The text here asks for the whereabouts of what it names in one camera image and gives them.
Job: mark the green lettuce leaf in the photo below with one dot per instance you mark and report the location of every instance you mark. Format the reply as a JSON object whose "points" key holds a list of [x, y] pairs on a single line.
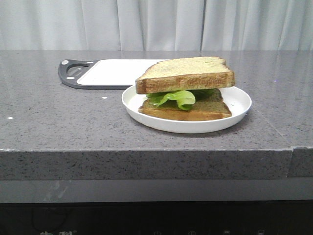
{"points": [[183, 99]]}

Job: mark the bread slice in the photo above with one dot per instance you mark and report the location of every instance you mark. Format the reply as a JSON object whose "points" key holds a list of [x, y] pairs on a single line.
{"points": [[211, 108], [194, 73]]}

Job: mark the white cutting board black rim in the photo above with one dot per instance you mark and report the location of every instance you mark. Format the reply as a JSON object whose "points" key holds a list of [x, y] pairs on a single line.
{"points": [[103, 74]]}

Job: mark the white round plate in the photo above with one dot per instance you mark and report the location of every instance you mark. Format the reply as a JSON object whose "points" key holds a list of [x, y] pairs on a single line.
{"points": [[238, 101]]}

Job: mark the grey white curtain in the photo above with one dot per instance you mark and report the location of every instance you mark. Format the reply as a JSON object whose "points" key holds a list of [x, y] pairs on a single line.
{"points": [[156, 25]]}

